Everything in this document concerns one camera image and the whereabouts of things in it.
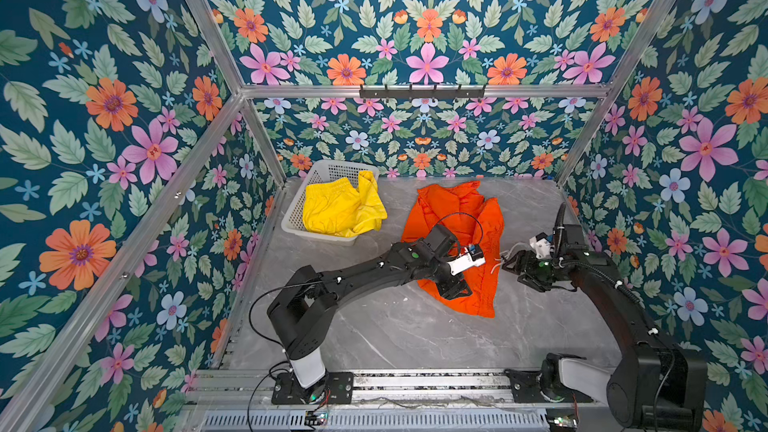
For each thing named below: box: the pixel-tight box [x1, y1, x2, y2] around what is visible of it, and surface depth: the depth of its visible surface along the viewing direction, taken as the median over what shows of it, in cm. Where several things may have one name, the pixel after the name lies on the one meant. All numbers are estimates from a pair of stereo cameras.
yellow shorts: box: [302, 171, 388, 237], surface depth 106 cm
